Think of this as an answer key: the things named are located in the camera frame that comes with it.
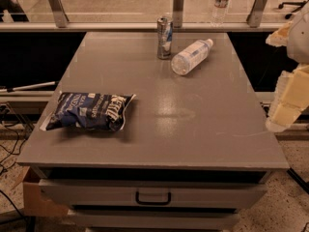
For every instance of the metal window rail frame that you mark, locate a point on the metal window rail frame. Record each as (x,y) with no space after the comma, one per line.
(141,15)

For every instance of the clear water bottle standing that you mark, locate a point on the clear water bottle standing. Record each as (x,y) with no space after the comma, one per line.
(219,12)

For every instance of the clear water bottle lying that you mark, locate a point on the clear water bottle lying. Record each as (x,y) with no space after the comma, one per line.
(185,61)

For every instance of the black drawer handle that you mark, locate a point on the black drawer handle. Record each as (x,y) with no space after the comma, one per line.
(153,199)

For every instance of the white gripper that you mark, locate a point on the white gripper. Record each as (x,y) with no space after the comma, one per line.
(299,41)

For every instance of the grey top drawer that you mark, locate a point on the grey top drawer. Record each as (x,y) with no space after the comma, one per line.
(122,193)

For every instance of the white pole with black tip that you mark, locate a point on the white pole with black tip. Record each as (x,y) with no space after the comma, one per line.
(28,87)

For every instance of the cardboard box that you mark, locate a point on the cardboard box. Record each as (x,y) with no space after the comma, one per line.
(34,202)

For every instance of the blue chip bag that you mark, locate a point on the blue chip bag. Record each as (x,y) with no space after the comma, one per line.
(89,111)

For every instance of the grey drawer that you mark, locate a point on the grey drawer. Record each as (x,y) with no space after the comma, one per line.
(122,193)
(153,220)

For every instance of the silver drink can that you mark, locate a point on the silver drink can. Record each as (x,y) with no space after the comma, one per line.
(164,34)

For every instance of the black office chair base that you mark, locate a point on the black office chair base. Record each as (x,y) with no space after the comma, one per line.
(298,6)

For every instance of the grey lower drawer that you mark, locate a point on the grey lower drawer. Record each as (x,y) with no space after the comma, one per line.
(153,220)

